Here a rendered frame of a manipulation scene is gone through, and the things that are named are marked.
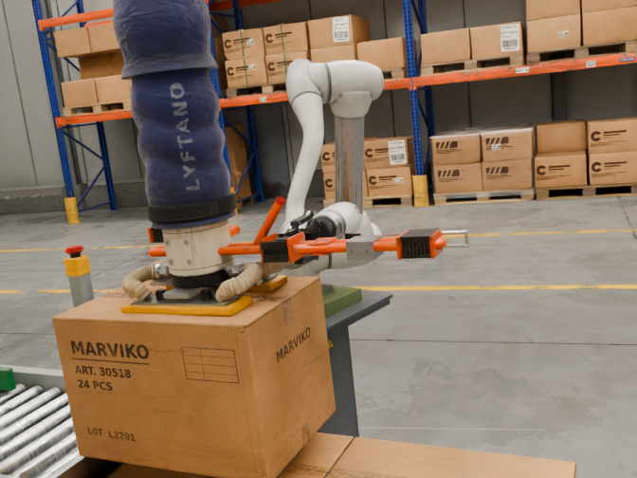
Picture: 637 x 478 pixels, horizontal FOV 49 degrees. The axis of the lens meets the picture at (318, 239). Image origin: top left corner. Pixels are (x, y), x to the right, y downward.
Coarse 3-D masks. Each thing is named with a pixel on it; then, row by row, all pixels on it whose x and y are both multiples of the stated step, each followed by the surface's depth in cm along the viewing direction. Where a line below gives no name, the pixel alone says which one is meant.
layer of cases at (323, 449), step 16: (320, 432) 203; (304, 448) 195; (320, 448) 194; (336, 448) 193; (352, 448) 192; (368, 448) 191; (384, 448) 191; (400, 448) 190; (416, 448) 189; (432, 448) 188; (448, 448) 187; (128, 464) 197; (288, 464) 188; (304, 464) 187; (320, 464) 186; (336, 464) 185; (352, 464) 184; (368, 464) 183; (384, 464) 182; (400, 464) 181; (416, 464) 181; (432, 464) 180; (448, 464) 179; (464, 464) 178; (480, 464) 177; (496, 464) 177; (512, 464) 176; (528, 464) 175; (544, 464) 174; (560, 464) 173
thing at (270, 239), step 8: (264, 240) 169; (272, 240) 171; (288, 240) 164; (296, 240) 167; (304, 240) 171; (264, 248) 166; (272, 248) 166; (280, 248) 165; (288, 248) 165; (264, 256) 167; (272, 256) 166; (280, 256) 165; (288, 256) 165; (296, 256) 167
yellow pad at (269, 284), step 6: (270, 276) 187; (276, 276) 188; (282, 276) 187; (264, 282) 182; (270, 282) 183; (276, 282) 183; (282, 282) 186; (168, 288) 194; (216, 288) 187; (252, 288) 182; (258, 288) 181; (264, 288) 180; (270, 288) 180
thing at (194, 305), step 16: (160, 288) 178; (208, 288) 172; (128, 304) 178; (144, 304) 176; (160, 304) 174; (176, 304) 171; (192, 304) 169; (208, 304) 167; (224, 304) 165; (240, 304) 167
